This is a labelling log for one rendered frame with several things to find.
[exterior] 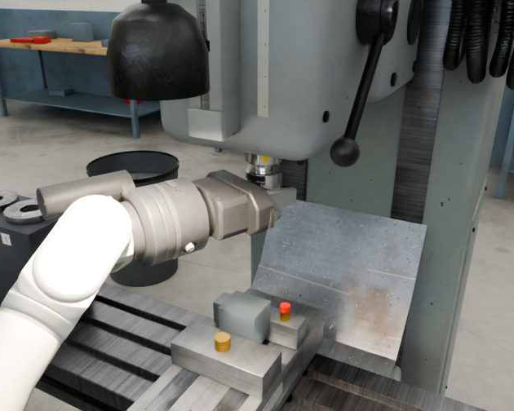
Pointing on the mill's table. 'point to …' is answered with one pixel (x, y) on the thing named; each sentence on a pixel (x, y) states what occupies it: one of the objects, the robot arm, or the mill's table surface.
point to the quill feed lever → (369, 30)
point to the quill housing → (288, 78)
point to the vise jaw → (244, 365)
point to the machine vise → (216, 397)
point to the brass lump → (222, 342)
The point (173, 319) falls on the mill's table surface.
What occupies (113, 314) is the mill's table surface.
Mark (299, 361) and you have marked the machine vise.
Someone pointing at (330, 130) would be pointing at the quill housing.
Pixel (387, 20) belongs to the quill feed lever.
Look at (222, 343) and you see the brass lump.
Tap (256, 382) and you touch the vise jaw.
